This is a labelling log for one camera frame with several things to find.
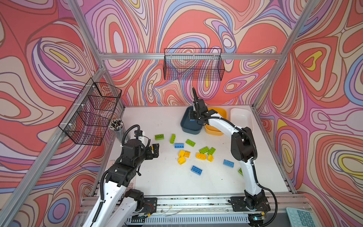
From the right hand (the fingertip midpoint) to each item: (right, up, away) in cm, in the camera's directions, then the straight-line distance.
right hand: (192, 115), depth 100 cm
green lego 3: (-1, -19, -3) cm, 20 cm away
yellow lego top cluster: (-7, -25, -9) cm, 28 cm away
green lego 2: (-14, -16, -2) cm, 22 cm away
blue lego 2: (+23, -31, -12) cm, 40 cm away
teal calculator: (+52, -52, -31) cm, 80 cm away
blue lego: (-9, -21, -6) cm, 23 cm away
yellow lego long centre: (+5, -27, -9) cm, 29 cm away
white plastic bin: (+41, -2, +11) cm, 42 cm away
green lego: (-23, -15, -1) cm, 28 cm away
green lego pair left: (+8, -23, -7) cm, 26 cm away
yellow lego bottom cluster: (-7, -29, -12) cm, 32 cm away
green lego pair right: (+13, -24, -7) cm, 28 cm away
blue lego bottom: (+1, -34, -14) cm, 37 cm away
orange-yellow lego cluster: (-4, -26, -9) cm, 27 cm away
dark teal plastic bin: (-2, -8, +1) cm, 8 cm away
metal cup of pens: (-47, -7, -14) cm, 50 cm away
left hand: (-23, -16, -26) cm, 38 cm away
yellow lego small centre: (+11, -28, -11) cm, 32 cm away
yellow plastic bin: (+25, +3, +10) cm, 27 cm away
